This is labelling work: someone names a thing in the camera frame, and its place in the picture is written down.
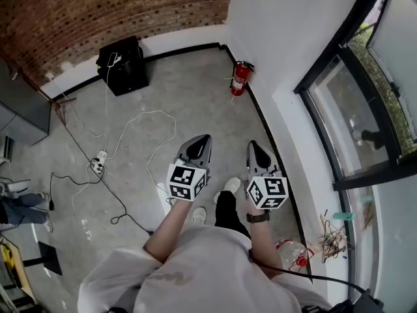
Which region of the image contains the black box cabinet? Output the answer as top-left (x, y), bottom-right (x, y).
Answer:
top-left (96, 35), bottom-right (151, 97)

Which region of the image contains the person's left forearm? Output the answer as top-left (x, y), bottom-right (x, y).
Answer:
top-left (143, 198), bottom-right (194, 264)

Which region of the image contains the black framed window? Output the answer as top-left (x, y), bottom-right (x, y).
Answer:
top-left (293, 0), bottom-right (417, 192)

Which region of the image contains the person's white shirt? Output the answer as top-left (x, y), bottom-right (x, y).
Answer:
top-left (77, 224), bottom-right (334, 313)

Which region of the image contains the white power strip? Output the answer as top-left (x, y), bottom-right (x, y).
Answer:
top-left (90, 149), bottom-right (109, 175)

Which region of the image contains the clear plastic bottle red cap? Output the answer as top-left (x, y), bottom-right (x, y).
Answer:
top-left (274, 237), bottom-right (309, 271)

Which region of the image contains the long white cable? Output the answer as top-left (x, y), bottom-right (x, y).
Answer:
top-left (60, 62), bottom-right (179, 230)

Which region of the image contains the person's white shoe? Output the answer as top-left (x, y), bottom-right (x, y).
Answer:
top-left (186, 206), bottom-right (208, 226)
top-left (212, 177), bottom-right (242, 203)

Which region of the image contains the pile of wire hangers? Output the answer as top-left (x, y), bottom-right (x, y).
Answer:
top-left (316, 209), bottom-right (349, 264)

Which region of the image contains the wooden yellow frame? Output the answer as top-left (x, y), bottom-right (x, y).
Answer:
top-left (0, 235), bottom-right (37, 303)

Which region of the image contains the dark wrist watch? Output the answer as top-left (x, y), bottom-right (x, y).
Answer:
top-left (246, 211), bottom-right (272, 224)

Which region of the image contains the rusty metal rod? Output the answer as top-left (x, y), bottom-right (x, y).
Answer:
top-left (35, 85), bottom-right (78, 127)

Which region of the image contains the long black floor cable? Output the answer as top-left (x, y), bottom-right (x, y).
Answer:
top-left (48, 101), bottom-right (154, 236)

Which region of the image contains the black stand base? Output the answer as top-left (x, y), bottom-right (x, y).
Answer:
top-left (23, 241), bottom-right (63, 276)

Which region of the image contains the black body-worn device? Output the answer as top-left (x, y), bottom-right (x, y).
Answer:
top-left (330, 288), bottom-right (386, 313)

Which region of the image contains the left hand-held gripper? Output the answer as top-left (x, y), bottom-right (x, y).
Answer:
top-left (166, 134), bottom-right (214, 203)

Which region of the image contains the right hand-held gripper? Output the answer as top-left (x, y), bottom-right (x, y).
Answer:
top-left (244, 140), bottom-right (289, 211)

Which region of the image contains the grey metal cabinet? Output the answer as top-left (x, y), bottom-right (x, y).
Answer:
top-left (0, 56), bottom-right (53, 147)

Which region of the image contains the red fire extinguisher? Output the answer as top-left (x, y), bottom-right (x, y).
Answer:
top-left (229, 60), bottom-right (255, 97)

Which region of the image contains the black body-worn cable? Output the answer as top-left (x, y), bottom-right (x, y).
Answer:
top-left (248, 248), bottom-right (373, 303)

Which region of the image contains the person's right forearm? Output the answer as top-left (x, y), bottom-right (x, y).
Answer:
top-left (246, 207), bottom-right (281, 271)

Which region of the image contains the frosted glass window sash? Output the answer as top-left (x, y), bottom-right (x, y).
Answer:
top-left (366, 0), bottom-right (417, 98)

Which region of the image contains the person's black trouser leg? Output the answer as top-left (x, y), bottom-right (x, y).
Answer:
top-left (214, 190), bottom-right (252, 239)

